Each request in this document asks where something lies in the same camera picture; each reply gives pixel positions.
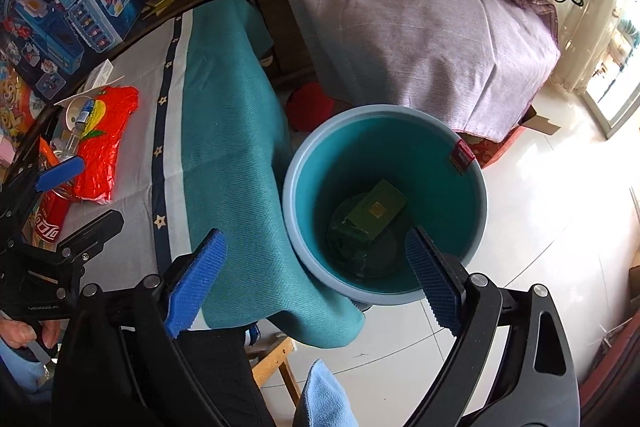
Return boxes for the red cola can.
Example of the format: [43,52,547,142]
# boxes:
[34,191,72,243]

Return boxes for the clear bottle blue label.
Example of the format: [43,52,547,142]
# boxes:
[56,102,94,161]

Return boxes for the red yellow plastic bag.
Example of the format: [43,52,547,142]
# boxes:
[73,86,139,205]

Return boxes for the green cardboard box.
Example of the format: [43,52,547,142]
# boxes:
[329,180,408,243]

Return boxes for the pink paper cup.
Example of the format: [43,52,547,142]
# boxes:
[65,95,94,131]

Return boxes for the green white medicine box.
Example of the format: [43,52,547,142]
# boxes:
[84,60,114,92]

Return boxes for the teal trash bin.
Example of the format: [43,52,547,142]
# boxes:
[282,104,488,306]

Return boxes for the left hand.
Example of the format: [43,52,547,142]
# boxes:
[0,319,62,349]

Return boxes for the paw patrol gift bag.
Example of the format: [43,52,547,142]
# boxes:
[0,61,44,147]

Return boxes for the striped teal grey tablecloth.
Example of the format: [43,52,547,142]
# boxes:
[49,0,367,350]

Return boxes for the purple cloth covered furniture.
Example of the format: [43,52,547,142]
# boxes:
[288,0,560,142]

